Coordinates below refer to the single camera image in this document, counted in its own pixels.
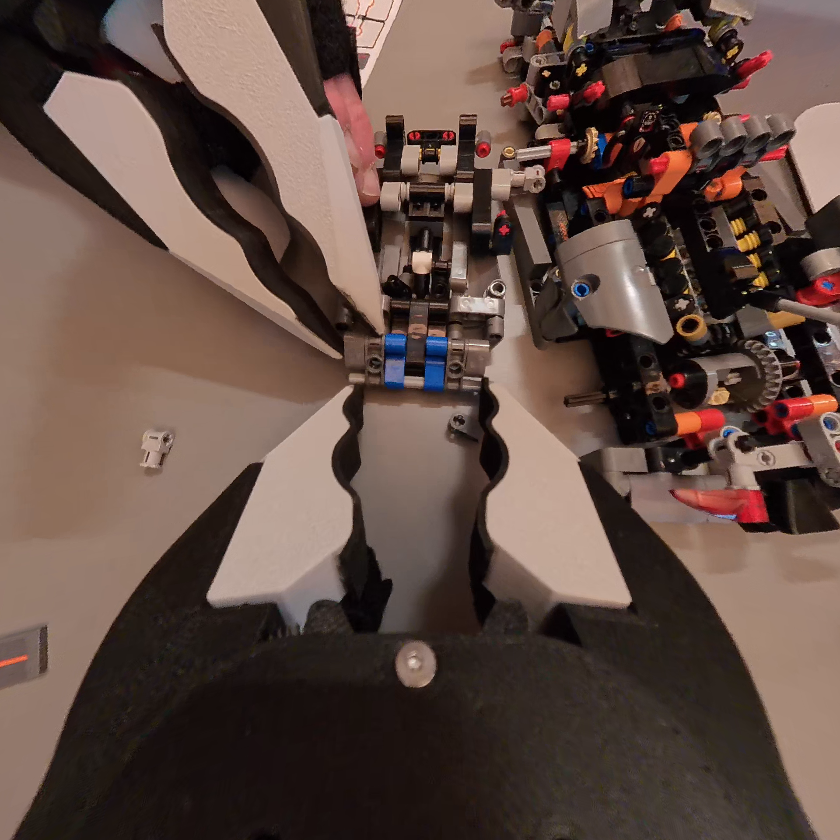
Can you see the small light grey lego connector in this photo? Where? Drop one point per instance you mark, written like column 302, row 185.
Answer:
column 156, row 449

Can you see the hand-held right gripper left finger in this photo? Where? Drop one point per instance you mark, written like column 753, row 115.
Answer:
column 295, row 512

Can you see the large lego car chassis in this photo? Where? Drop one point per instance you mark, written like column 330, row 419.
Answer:
column 656, row 262

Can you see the lego sticker sheet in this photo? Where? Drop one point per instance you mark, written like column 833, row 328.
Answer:
column 377, row 26

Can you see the dark grey orange-striped tile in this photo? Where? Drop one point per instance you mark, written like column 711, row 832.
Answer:
column 23, row 656

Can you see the small lego gearbox assembly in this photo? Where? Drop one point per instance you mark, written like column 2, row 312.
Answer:
column 426, row 197

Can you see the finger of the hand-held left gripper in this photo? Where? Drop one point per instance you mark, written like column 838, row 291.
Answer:
column 262, row 65
column 131, row 164

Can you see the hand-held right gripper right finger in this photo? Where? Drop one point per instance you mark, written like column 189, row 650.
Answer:
column 544, row 512

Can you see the small dark grey lego connector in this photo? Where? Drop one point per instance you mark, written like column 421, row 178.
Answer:
column 463, row 426

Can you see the person's left hand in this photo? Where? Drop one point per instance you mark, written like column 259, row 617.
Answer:
column 361, row 157

